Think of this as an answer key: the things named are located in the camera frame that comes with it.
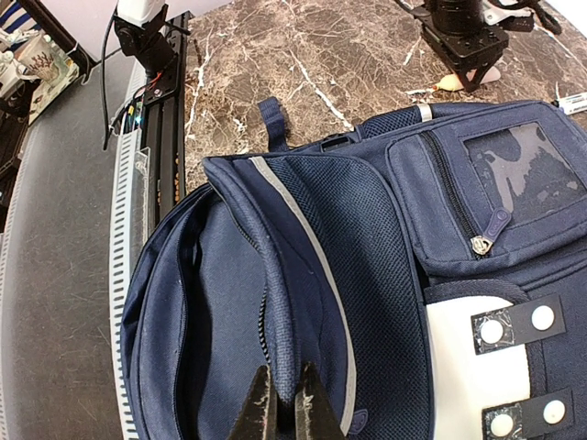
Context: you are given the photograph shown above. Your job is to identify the peach highlighter marker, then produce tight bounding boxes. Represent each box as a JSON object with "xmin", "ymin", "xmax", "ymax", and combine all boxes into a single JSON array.
[{"xmin": 432, "ymin": 67, "xmax": 501, "ymax": 92}]

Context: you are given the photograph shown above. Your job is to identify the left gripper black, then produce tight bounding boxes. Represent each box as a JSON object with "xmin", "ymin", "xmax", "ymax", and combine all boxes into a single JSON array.
[{"xmin": 412, "ymin": 0, "xmax": 535, "ymax": 90}]

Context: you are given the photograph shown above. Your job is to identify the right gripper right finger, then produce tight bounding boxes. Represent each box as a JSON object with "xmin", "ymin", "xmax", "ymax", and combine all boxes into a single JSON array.
[{"xmin": 294, "ymin": 362, "xmax": 345, "ymax": 440}]

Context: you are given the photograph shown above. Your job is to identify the navy blue student backpack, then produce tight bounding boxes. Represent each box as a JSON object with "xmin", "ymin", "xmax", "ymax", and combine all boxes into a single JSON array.
[{"xmin": 121, "ymin": 100, "xmax": 586, "ymax": 439}]

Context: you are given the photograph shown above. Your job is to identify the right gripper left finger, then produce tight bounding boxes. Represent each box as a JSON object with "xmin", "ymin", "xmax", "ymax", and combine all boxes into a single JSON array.
[{"xmin": 228, "ymin": 365, "xmax": 275, "ymax": 440}]

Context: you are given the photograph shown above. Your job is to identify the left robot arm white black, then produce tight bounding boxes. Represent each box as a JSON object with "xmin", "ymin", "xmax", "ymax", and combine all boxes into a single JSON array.
[{"xmin": 105, "ymin": 1, "xmax": 538, "ymax": 157}]

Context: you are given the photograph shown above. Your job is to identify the black capped marker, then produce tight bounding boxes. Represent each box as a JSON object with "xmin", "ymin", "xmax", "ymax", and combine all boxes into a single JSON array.
[{"xmin": 555, "ymin": 92, "xmax": 587, "ymax": 116}]

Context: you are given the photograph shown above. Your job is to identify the grey slotted cable duct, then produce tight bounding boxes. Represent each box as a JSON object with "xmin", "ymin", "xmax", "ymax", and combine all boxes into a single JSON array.
[{"xmin": 108, "ymin": 64, "xmax": 149, "ymax": 439}]

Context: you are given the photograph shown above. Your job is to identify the white patterned mug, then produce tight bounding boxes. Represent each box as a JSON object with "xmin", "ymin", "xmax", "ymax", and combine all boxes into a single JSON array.
[{"xmin": 16, "ymin": 35, "xmax": 68, "ymax": 86}]

